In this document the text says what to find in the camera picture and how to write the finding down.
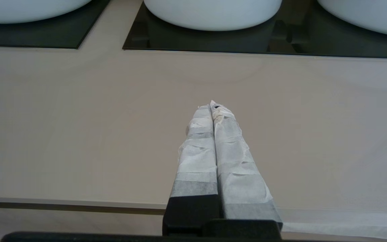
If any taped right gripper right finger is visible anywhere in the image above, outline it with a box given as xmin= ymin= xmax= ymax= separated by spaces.
xmin=210 ymin=100 xmax=283 ymax=240

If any black glass cooktop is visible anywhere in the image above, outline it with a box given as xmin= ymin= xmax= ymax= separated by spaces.
xmin=0 ymin=0 xmax=111 ymax=49
xmin=122 ymin=0 xmax=387 ymax=60

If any white pot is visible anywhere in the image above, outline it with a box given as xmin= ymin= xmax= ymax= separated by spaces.
xmin=317 ymin=0 xmax=387 ymax=38
xmin=0 ymin=0 xmax=92 ymax=24
xmin=143 ymin=0 xmax=283 ymax=32

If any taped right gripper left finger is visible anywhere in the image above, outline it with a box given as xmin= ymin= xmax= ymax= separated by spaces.
xmin=163 ymin=105 xmax=221 ymax=236

